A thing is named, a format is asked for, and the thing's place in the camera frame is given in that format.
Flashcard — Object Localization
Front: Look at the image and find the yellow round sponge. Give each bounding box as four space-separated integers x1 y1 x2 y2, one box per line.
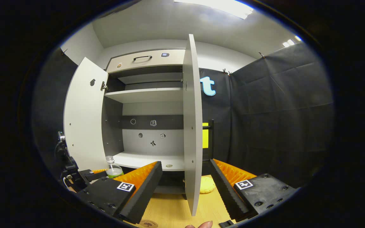
199 176 216 193

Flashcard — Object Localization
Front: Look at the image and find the clear bottle with green label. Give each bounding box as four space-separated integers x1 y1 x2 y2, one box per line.
106 156 125 179

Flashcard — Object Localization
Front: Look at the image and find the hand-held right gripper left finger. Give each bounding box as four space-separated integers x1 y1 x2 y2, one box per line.
75 161 163 225

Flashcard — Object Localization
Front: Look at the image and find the white cabinet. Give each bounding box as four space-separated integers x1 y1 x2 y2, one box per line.
102 48 186 194

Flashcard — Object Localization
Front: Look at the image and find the white cabinet shelf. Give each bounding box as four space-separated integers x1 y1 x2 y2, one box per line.
104 88 183 104

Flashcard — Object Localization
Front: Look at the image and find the small ceiling light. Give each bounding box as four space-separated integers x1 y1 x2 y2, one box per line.
282 35 302 48

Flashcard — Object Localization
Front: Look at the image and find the white cabinet door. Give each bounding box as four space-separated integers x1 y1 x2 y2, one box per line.
63 57 109 173
182 34 203 217

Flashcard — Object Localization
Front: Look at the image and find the beige cabinet drawer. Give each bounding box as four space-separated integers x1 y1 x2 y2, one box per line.
106 49 186 74

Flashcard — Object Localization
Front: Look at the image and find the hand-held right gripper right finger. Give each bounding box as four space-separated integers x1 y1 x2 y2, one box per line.
209 159 297 222

